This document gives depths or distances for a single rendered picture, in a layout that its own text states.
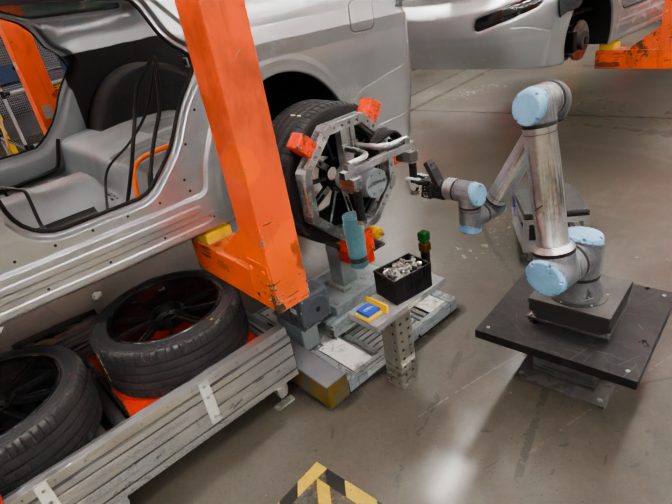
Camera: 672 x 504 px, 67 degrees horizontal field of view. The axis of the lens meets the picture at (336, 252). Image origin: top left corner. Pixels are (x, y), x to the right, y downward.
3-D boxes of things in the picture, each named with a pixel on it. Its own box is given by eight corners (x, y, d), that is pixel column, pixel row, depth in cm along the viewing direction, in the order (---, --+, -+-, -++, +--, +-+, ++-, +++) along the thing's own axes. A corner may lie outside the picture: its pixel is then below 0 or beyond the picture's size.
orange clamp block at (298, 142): (306, 141, 218) (292, 131, 211) (318, 143, 212) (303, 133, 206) (299, 156, 217) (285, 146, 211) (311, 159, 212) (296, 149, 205)
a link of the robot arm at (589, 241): (608, 268, 200) (613, 228, 192) (585, 287, 191) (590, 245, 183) (571, 257, 211) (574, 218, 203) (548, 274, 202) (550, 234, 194)
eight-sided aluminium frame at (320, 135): (390, 207, 263) (377, 101, 237) (400, 210, 258) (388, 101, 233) (310, 252, 234) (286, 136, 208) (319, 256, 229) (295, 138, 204)
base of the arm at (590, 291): (611, 288, 205) (614, 266, 201) (591, 310, 194) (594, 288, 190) (564, 275, 218) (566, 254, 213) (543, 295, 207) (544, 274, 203)
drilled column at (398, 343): (402, 368, 241) (392, 294, 221) (418, 377, 234) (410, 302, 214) (387, 380, 236) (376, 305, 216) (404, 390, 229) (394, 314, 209)
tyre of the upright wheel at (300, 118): (354, 90, 260) (243, 110, 221) (388, 91, 243) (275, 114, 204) (361, 212, 286) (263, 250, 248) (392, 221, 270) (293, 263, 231)
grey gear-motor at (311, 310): (289, 310, 285) (276, 256, 268) (340, 339, 255) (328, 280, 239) (263, 327, 275) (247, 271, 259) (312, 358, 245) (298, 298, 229)
